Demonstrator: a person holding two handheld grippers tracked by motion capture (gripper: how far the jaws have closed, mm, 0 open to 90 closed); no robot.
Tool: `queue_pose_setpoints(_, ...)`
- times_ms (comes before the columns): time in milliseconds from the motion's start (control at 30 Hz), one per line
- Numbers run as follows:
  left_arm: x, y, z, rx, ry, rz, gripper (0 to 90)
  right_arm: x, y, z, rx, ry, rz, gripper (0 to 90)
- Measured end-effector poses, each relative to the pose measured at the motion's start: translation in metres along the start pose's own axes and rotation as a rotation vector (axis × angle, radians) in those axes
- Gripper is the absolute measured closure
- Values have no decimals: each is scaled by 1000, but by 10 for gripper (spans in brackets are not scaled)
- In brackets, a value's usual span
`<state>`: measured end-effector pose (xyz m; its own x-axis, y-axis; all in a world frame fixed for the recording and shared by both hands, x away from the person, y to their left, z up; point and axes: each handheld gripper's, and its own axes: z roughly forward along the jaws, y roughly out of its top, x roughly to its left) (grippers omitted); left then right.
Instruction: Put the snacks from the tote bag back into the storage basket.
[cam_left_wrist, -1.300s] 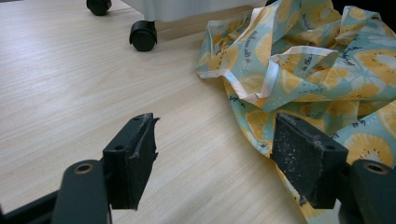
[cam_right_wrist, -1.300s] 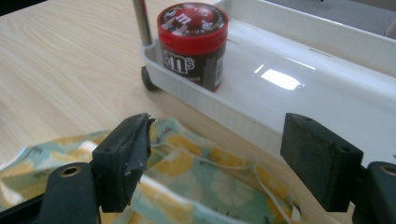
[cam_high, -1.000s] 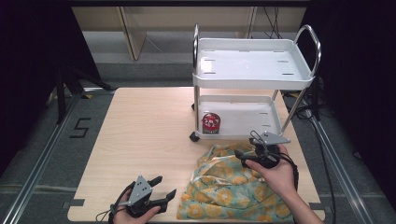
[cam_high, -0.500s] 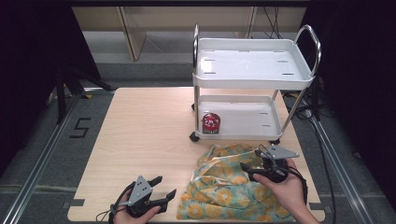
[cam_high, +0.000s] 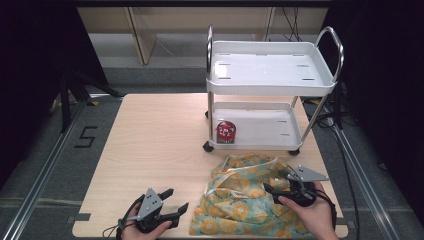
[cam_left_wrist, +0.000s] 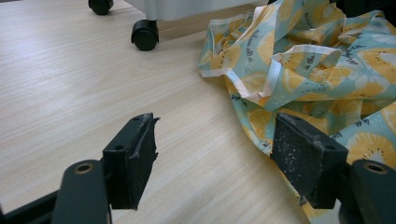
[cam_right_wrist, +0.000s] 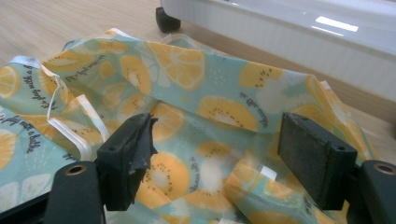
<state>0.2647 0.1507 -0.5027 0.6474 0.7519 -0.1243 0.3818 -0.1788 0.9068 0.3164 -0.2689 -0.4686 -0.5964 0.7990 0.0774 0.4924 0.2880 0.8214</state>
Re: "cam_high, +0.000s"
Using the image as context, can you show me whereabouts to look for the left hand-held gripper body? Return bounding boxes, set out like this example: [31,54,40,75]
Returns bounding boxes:
[126,188,174,234]

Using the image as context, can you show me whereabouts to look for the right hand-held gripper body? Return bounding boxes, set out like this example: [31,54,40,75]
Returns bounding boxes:
[273,165,330,208]

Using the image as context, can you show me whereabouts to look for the lemon print cloth bag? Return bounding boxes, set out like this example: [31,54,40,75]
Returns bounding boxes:
[188,153,321,239]

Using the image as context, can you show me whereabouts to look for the red lid dark jar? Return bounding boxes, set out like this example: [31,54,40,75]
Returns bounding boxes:
[215,120,237,145]

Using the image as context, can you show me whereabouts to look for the white two-tier trolley cart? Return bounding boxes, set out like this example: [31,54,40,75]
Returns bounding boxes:
[202,25,345,157]

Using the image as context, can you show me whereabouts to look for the person's right hand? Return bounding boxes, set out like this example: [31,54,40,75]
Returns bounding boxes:
[278,181,338,240]

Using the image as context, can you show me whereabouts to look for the person's left hand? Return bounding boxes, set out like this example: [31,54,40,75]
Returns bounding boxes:
[120,202,173,240]

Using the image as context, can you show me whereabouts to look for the black metal stand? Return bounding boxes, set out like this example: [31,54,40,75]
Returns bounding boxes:
[59,68,124,134]

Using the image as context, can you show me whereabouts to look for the left hand-held gripper cable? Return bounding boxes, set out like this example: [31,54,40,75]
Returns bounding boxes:
[102,195,145,240]

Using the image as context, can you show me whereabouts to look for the hand-held gripper cable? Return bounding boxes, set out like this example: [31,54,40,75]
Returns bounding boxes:
[102,195,145,240]
[314,188,338,232]

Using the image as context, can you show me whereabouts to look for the right hand-held gripper cable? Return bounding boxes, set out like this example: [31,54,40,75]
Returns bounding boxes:
[314,188,338,232]

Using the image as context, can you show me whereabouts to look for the black floor cables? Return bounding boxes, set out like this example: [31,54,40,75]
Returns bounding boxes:
[308,96,363,240]

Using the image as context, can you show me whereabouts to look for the metal floor rail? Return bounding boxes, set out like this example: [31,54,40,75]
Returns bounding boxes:
[1,99,88,240]
[329,123,401,240]

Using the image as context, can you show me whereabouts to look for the black hanging cables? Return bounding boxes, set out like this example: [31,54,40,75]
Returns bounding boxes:
[281,6,304,43]

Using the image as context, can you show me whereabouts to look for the light wooden furniture frame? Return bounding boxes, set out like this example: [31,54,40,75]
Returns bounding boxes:
[77,6,329,66]

